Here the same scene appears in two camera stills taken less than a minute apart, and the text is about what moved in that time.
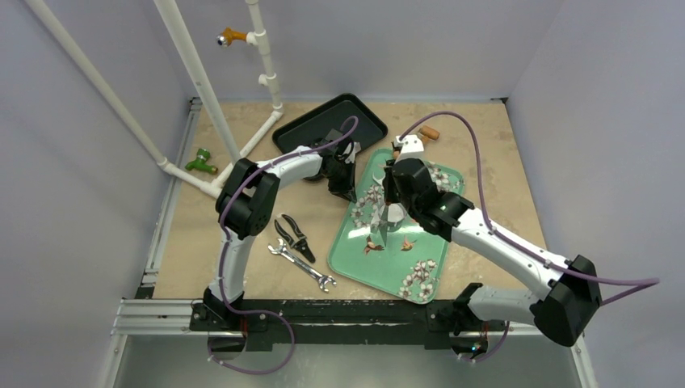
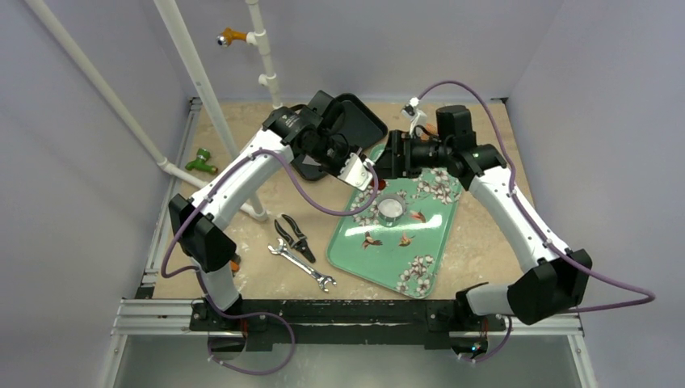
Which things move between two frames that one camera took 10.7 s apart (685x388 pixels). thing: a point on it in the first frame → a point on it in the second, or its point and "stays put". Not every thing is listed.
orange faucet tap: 224,39 stays put
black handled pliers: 300,243 stays put
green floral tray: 409,263 stays put
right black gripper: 389,189 → 397,154
